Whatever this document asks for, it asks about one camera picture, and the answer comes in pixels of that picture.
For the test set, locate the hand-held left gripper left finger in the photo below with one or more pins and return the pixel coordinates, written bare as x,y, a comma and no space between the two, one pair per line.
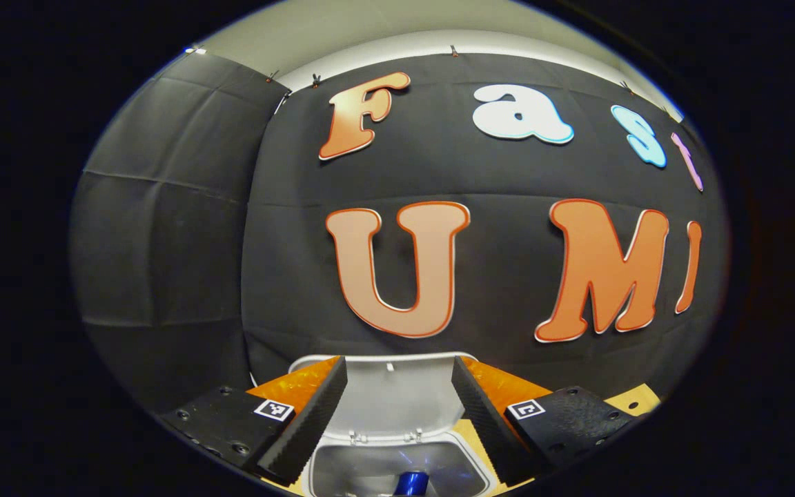
311,428

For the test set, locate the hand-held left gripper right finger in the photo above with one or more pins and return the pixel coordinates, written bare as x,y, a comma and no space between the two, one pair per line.
484,428

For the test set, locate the white desktop garbage bin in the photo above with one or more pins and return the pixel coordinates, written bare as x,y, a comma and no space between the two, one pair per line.
390,400

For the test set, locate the blue pop can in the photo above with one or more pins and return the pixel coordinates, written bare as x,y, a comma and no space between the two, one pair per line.
411,483

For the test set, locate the wooden desktop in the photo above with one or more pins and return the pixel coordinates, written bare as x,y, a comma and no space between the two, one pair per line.
622,399

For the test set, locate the black backdrop cloth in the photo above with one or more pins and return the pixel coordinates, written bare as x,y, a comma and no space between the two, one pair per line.
287,276

